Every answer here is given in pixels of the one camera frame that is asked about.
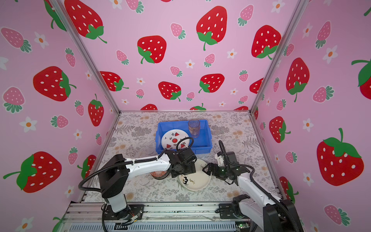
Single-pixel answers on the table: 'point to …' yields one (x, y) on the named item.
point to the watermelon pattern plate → (171, 138)
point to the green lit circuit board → (241, 224)
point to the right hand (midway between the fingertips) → (207, 171)
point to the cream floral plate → (197, 181)
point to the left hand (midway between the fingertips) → (191, 173)
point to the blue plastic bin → (202, 144)
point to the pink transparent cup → (194, 126)
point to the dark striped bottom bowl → (159, 174)
